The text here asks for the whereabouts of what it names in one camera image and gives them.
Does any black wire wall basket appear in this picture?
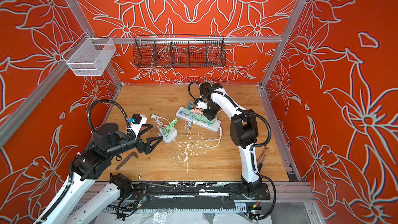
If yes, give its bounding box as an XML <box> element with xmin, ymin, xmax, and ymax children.
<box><xmin>133</xmin><ymin>35</ymin><xmax>227</xmax><ymax>68</ymax></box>

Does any green charger plug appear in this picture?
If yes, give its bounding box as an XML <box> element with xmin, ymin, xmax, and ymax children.
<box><xmin>184</xmin><ymin>107</ymin><xmax>192</xmax><ymax>116</ymax></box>
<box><xmin>207</xmin><ymin>117</ymin><xmax>217</xmax><ymax>124</ymax></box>
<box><xmin>201</xmin><ymin>115</ymin><xmax>209</xmax><ymax>123</ymax></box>
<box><xmin>195</xmin><ymin>114</ymin><xmax>202</xmax><ymax>121</ymax></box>

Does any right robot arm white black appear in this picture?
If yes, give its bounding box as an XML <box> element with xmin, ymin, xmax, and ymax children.
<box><xmin>188</xmin><ymin>82</ymin><xmax>272</xmax><ymax>199</ymax></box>

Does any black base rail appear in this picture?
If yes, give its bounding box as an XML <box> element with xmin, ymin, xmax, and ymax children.
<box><xmin>111</xmin><ymin>181</ymin><xmax>272</xmax><ymax>213</ymax></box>

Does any white socket cube cable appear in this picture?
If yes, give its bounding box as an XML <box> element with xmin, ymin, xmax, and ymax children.
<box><xmin>151</xmin><ymin>113</ymin><xmax>171</xmax><ymax>129</ymax></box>

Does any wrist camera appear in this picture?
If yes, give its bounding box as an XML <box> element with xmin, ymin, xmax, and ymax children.
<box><xmin>197</xmin><ymin>99</ymin><xmax>208</xmax><ymax>110</ymax></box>
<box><xmin>126</xmin><ymin>114</ymin><xmax>147</xmax><ymax>139</ymax></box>

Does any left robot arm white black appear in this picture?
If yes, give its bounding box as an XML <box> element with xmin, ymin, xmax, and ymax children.
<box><xmin>36</xmin><ymin>100</ymin><xmax>163</xmax><ymax>224</ymax></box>

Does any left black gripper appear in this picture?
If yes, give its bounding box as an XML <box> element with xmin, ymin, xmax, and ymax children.
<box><xmin>109</xmin><ymin>133</ymin><xmax>164</xmax><ymax>157</ymax></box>

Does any white square socket cube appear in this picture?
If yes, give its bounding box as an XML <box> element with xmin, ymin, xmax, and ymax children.
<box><xmin>158</xmin><ymin>129</ymin><xmax>178</xmax><ymax>144</ymax></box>

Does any white multicolour power strip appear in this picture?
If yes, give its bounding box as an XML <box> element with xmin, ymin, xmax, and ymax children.
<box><xmin>176</xmin><ymin>107</ymin><xmax>221</xmax><ymax>133</ymax></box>

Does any green charger with green cable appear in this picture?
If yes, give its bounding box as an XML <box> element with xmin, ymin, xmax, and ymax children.
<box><xmin>162</xmin><ymin>118</ymin><xmax>178</xmax><ymax>134</ymax></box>

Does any black allen key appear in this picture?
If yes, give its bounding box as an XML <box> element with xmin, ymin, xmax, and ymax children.
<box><xmin>116</xmin><ymin>152</ymin><xmax>138</xmax><ymax>170</ymax></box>

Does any clear plastic wall bin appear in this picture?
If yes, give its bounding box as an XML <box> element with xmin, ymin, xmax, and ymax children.
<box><xmin>62</xmin><ymin>37</ymin><xmax>116</xmax><ymax>76</ymax></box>

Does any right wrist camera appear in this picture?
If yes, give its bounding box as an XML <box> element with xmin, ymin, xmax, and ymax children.
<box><xmin>197</xmin><ymin>99</ymin><xmax>208</xmax><ymax>110</ymax></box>

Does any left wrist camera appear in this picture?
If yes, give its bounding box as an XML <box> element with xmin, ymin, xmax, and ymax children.
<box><xmin>126</xmin><ymin>114</ymin><xmax>147</xmax><ymax>139</ymax></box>

